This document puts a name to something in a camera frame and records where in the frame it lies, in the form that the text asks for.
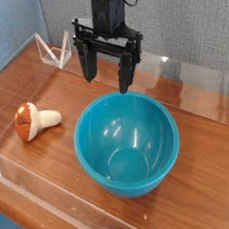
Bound clear acrylic enclosure wall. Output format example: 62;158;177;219
0;39;229;229

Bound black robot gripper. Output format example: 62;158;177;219
72;0;143;94

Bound clear acrylic corner bracket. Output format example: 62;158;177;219
35;30;72;69

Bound plush brown white mushroom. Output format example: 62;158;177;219
14;102;63;142

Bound blue plastic bowl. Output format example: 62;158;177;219
74;91;180;198

